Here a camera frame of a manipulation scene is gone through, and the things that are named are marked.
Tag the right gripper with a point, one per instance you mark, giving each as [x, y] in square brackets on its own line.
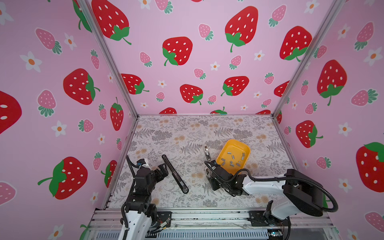
[211, 180]

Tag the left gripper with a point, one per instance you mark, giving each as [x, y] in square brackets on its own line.
[163, 171]

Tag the yellow plastic tray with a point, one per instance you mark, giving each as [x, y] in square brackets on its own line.
[233, 156]

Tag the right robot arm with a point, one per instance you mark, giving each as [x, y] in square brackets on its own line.
[300, 194]

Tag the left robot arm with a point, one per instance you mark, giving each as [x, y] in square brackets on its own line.
[139, 215]

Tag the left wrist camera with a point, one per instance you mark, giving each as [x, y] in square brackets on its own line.
[142, 163]

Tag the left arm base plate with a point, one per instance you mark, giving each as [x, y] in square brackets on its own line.
[163, 220]

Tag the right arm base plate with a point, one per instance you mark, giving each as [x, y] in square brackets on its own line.
[258, 219]

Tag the aluminium front rail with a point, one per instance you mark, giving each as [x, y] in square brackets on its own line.
[239, 224]

